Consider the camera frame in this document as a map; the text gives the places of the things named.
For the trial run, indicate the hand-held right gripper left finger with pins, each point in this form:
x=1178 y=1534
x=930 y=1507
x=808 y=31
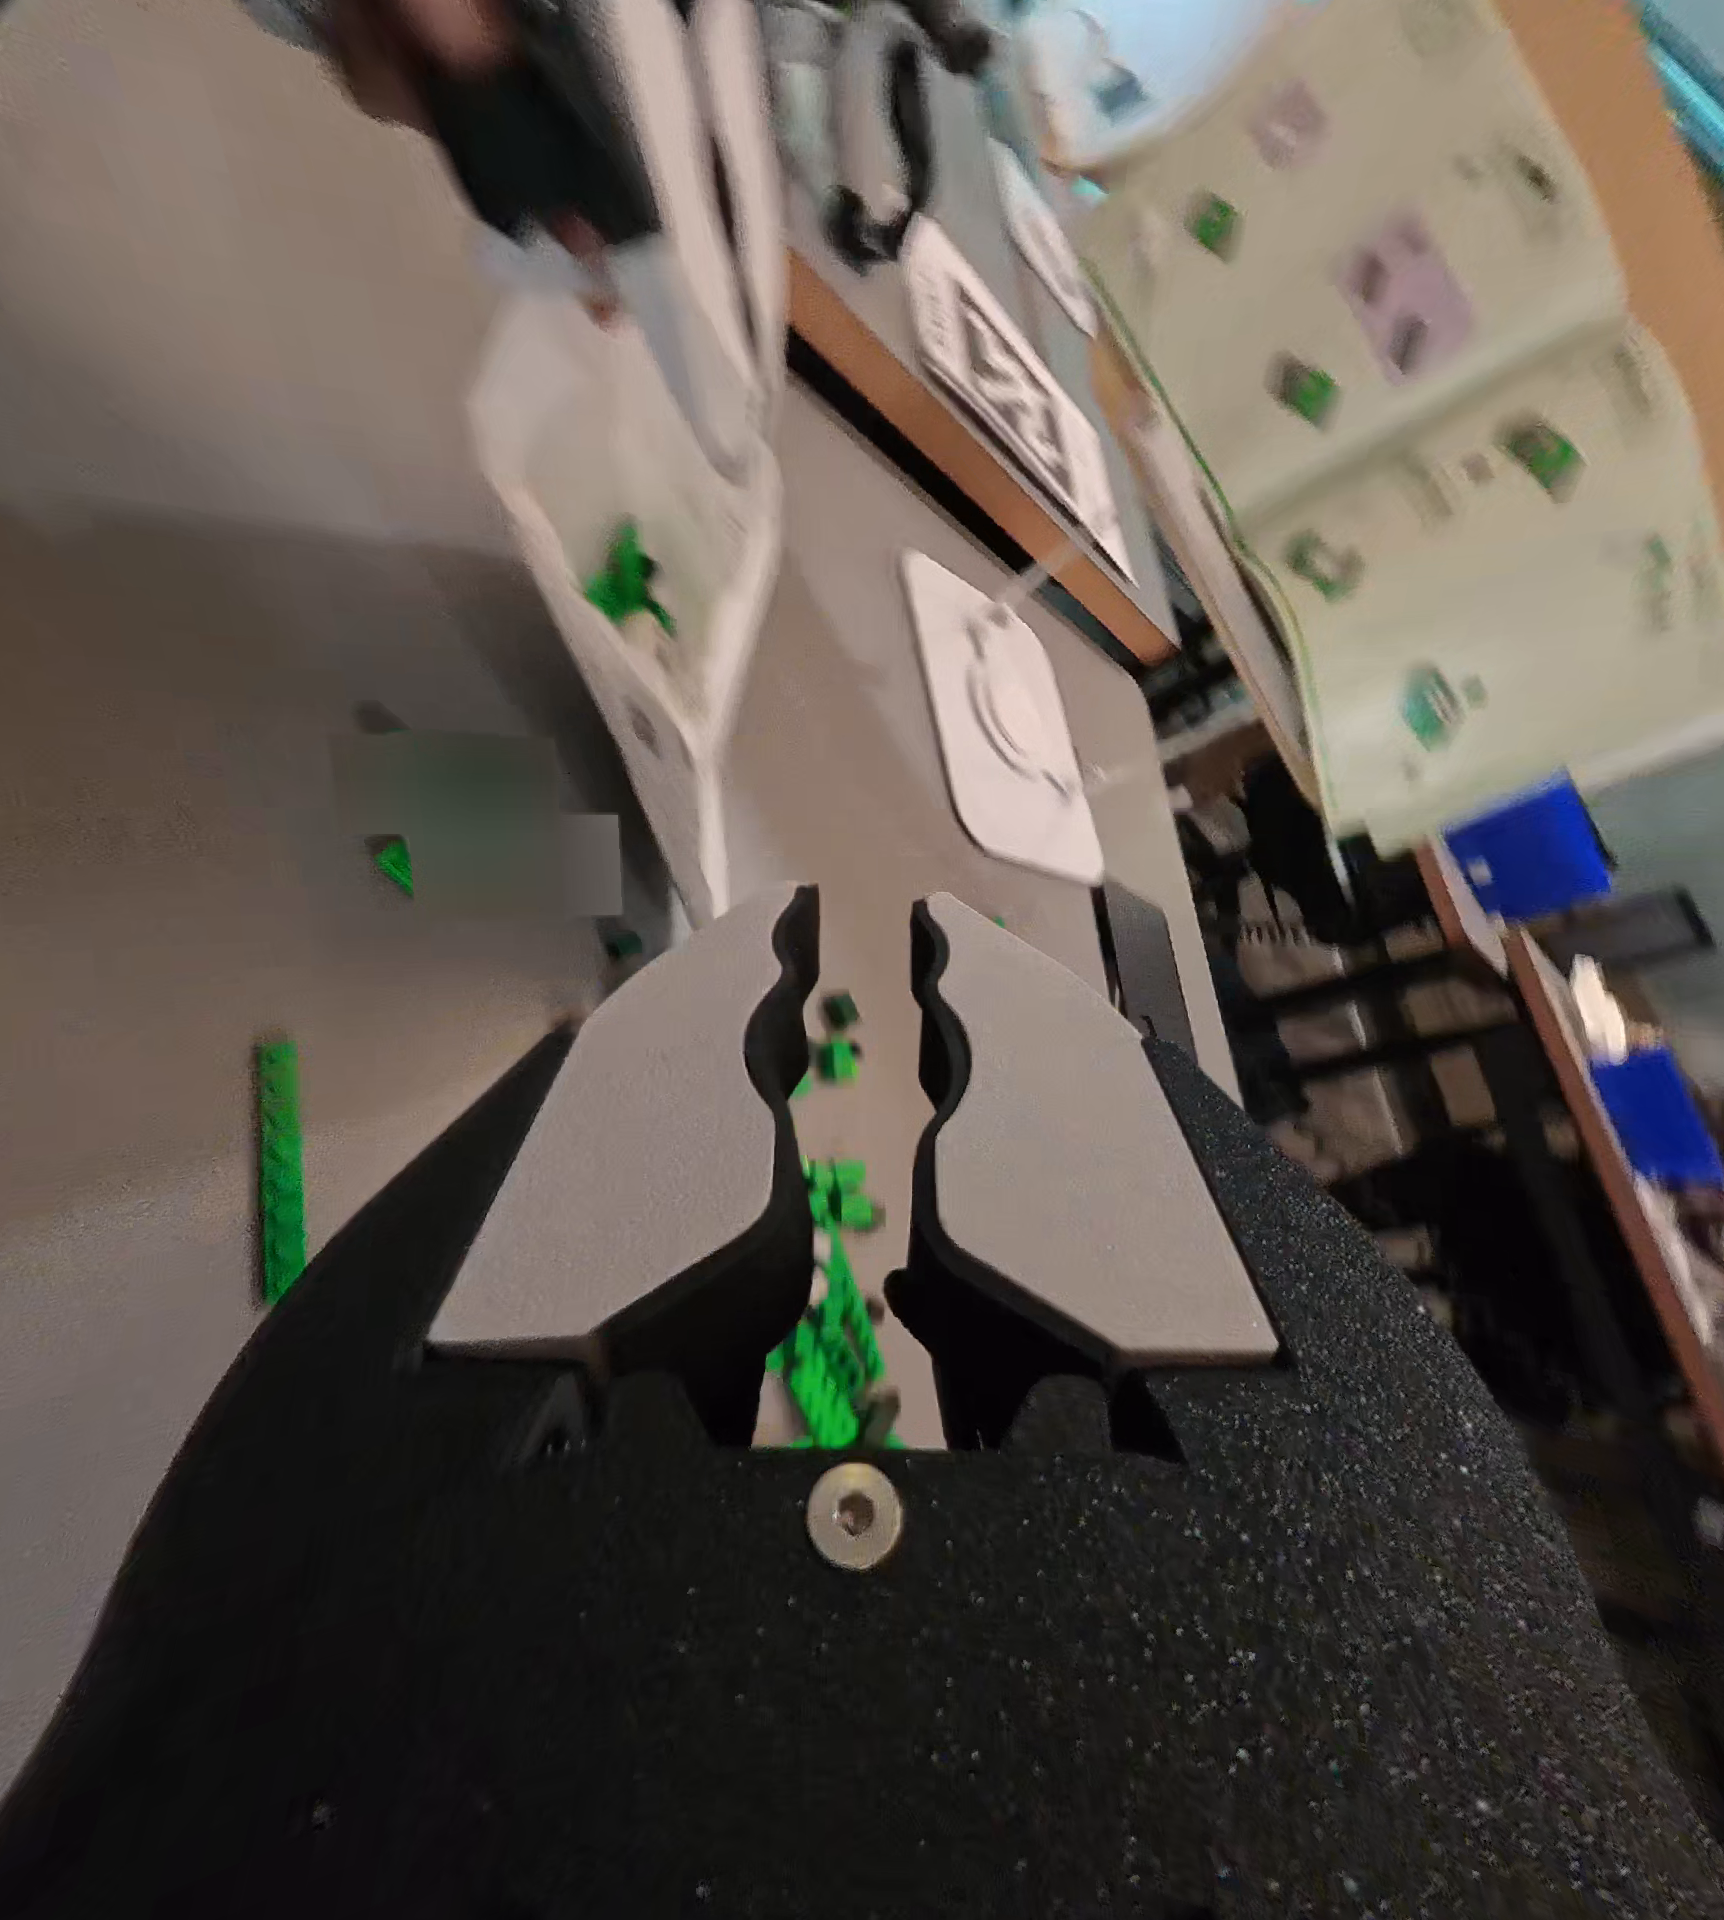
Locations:
x=622 y=1170

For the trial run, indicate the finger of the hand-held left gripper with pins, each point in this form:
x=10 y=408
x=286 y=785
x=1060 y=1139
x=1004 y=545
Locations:
x=751 y=181
x=653 y=331

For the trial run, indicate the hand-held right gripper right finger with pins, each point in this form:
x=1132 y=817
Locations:
x=1086 y=1184

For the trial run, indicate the torn white paper bag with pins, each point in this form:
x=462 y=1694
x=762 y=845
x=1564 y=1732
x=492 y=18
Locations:
x=562 y=434

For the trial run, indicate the grey desk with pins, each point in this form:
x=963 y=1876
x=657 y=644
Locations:
x=127 y=601

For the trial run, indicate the person's left hand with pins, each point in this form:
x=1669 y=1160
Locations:
x=397 y=61

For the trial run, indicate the green brick cluster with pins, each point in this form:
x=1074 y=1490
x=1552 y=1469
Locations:
x=630 y=579

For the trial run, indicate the printed marker sheet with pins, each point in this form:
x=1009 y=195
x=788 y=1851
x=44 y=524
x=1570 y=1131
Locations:
x=1012 y=375

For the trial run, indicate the long narrow green plate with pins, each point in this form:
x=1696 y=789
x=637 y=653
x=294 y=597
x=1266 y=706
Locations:
x=281 y=1170

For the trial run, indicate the wooden edged work table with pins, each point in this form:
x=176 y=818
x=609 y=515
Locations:
x=1605 y=1155

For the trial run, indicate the stack of blue bins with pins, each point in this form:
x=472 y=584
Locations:
x=1531 y=849

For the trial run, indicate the blue plastic bin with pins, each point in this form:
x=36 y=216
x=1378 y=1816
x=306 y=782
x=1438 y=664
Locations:
x=1657 y=1119

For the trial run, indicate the building instruction booklet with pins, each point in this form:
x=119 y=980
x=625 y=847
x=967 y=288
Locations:
x=1477 y=450

